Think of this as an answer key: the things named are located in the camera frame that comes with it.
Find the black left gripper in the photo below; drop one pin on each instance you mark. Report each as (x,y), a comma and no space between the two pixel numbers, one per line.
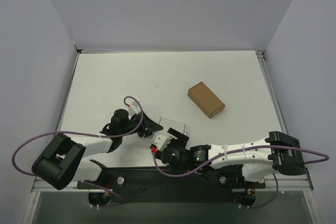
(145,127)

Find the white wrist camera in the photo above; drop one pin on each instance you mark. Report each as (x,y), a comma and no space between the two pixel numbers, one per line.
(159,142)
(133,108)

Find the brown folded cardboard box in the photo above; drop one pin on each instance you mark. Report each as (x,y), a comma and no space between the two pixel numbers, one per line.
(205,99)

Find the white paper box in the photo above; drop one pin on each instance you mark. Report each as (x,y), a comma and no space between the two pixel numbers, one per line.
(169,123)

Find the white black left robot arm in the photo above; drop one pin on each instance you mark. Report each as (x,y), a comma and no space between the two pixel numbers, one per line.
(67,157)

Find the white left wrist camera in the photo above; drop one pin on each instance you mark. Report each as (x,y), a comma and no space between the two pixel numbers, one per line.
(133,108)

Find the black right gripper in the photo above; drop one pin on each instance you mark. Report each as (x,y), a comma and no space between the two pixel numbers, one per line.
(177,138)

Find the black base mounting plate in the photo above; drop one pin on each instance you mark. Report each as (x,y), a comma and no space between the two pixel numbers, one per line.
(147,185)

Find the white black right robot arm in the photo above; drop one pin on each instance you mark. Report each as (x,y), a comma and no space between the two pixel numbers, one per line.
(276,154)

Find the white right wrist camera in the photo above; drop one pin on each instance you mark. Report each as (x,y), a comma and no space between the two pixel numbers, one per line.
(159,142)

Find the aluminium table frame rail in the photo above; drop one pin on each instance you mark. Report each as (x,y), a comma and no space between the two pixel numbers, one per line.
(160,81)

